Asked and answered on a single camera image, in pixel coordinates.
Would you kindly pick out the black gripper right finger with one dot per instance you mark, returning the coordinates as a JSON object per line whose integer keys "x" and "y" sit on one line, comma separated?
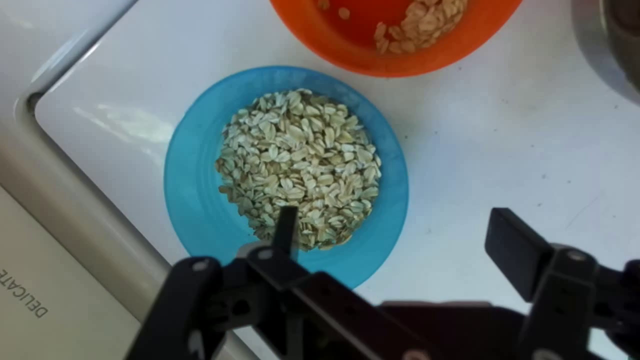
{"x": 516, "y": 250}

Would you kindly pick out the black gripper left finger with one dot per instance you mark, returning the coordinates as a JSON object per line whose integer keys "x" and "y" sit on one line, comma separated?
{"x": 285, "y": 231}

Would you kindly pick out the blue plastic bowl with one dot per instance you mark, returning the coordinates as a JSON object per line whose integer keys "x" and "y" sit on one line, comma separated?
{"x": 209, "y": 222}

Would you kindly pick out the oats in blue bowl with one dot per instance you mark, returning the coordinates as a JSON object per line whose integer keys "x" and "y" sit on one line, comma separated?
{"x": 306, "y": 150}

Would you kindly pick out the orange plastic bowl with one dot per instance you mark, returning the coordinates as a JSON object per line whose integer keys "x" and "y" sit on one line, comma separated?
{"x": 478, "y": 25}

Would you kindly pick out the stainless steel bowl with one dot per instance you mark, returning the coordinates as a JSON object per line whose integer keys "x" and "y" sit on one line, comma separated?
{"x": 607, "y": 34}

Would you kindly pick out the oats in orange bowl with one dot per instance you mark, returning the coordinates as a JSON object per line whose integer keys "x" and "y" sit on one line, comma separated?
{"x": 392, "y": 27}

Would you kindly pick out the white washing machine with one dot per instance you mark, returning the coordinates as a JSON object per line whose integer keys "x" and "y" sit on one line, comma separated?
{"x": 139, "y": 132}

